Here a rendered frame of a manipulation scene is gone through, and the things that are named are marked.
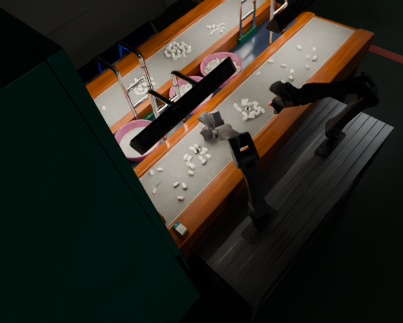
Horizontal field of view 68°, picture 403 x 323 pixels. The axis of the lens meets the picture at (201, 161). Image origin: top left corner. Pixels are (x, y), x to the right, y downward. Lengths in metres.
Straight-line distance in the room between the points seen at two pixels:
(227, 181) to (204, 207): 0.17
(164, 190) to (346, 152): 0.96
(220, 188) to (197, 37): 1.24
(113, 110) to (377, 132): 1.50
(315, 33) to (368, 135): 0.84
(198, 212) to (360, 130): 0.99
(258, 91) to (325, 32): 0.70
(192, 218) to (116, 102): 0.95
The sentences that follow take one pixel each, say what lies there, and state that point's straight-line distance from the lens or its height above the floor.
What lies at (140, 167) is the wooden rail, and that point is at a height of 0.76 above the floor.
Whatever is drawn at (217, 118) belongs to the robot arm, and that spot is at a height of 0.94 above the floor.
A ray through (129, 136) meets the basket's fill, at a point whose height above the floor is 0.73.
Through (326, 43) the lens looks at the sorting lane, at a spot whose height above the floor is 0.74.
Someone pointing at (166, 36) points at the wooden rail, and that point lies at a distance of 2.33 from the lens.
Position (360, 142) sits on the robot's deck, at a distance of 1.80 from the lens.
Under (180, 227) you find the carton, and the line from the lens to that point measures 1.35.
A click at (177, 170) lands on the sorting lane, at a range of 1.55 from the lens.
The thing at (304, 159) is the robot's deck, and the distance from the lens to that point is 1.66.
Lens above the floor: 2.03
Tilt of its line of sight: 56 degrees down
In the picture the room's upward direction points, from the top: 12 degrees counter-clockwise
